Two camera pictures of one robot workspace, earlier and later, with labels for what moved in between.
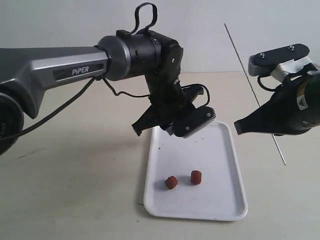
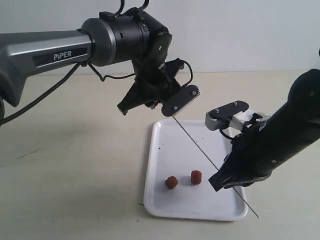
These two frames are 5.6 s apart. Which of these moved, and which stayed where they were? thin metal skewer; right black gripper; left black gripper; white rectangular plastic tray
Moved: right black gripper; thin metal skewer; left black gripper
Stayed: white rectangular plastic tray
